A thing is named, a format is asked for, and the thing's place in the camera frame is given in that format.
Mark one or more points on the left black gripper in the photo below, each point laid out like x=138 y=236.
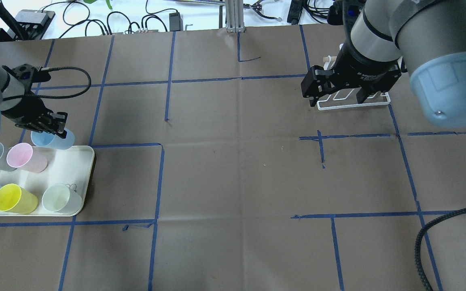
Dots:
x=26 y=108

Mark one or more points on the pale green plastic cup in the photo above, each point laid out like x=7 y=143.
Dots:
x=62 y=199

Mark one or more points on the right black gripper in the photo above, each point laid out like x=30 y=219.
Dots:
x=363 y=68

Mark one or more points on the light blue plastic cup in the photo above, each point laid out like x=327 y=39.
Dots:
x=52 y=141

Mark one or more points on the yellow plastic cup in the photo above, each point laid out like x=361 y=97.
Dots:
x=14 y=199

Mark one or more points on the pink plastic cup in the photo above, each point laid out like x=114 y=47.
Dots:
x=28 y=158

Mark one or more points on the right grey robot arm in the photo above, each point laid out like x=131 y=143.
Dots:
x=384 y=38

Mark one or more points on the cream plastic tray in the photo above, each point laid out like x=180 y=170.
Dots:
x=72 y=167

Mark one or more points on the white wire cup rack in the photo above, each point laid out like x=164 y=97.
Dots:
x=347 y=98

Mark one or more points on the aluminium frame post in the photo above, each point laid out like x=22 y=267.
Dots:
x=234 y=16

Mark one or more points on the black power adapter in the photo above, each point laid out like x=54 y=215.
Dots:
x=175 y=22

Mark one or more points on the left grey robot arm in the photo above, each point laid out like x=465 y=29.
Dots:
x=24 y=108

